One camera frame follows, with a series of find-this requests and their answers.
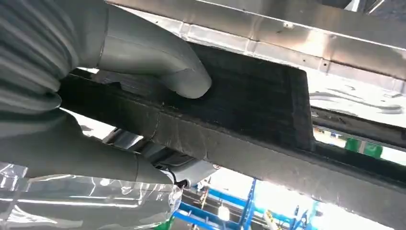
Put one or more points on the white round lamp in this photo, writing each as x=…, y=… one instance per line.
x=223, y=213

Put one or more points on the blue metal rack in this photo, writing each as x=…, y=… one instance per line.
x=247, y=206

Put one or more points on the ribbed grey right arm sleeve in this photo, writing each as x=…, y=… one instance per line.
x=31, y=54

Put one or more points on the green crate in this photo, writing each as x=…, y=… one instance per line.
x=353, y=144
x=373, y=150

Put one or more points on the black bar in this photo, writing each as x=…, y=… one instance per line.
x=364, y=128

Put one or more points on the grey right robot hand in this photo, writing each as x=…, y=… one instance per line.
x=79, y=158

